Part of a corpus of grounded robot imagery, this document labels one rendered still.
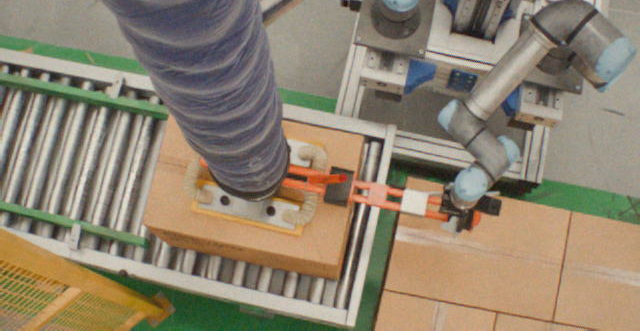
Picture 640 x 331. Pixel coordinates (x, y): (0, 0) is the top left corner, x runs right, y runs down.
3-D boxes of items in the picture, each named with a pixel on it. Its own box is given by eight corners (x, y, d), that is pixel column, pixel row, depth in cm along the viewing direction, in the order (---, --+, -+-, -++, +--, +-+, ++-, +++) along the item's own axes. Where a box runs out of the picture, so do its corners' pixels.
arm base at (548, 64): (532, 24, 259) (538, 11, 250) (578, 35, 258) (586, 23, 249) (525, 69, 256) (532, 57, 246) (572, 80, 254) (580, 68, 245)
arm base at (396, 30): (376, -10, 263) (377, -24, 254) (424, 0, 262) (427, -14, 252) (366, 34, 260) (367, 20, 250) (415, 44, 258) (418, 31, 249)
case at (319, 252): (167, 245, 294) (141, 224, 255) (193, 135, 304) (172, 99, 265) (338, 281, 289) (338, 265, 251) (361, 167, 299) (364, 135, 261)
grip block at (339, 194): (320, 202, 245) (320, 198, 240) (328, 169, 248) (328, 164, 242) (349, 208, 245) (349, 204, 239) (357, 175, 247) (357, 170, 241)
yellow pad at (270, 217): (190, 211, 256) (187, 208, 251) (198, 179, 258) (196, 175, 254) (301, 237, 253) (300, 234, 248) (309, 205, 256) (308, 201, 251)
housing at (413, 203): (398, 214, 244) (399, 211, 240) (403, 191, 246) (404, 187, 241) (422, 219, 243) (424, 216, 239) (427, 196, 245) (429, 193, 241)
